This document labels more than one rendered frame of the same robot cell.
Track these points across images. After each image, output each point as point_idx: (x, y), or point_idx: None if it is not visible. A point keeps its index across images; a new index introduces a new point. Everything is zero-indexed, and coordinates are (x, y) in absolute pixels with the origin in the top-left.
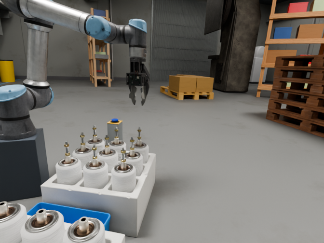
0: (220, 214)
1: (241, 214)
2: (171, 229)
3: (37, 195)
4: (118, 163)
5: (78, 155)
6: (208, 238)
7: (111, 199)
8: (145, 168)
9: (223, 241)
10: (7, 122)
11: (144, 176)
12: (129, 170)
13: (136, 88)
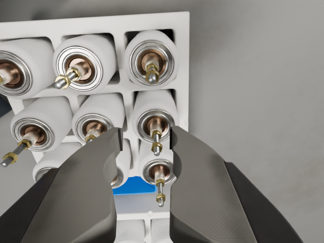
0: (286, 78)
1: (319, 69)
2: (216, 118)
3: (6, 113)
4: (114, 92)
5: (43, 152)
6: (257, 121)
7: None
8: (179, 98)
9: (275, 119)
10: None
11: (185, 125)
12: (173, 179)
13: (114, 222)
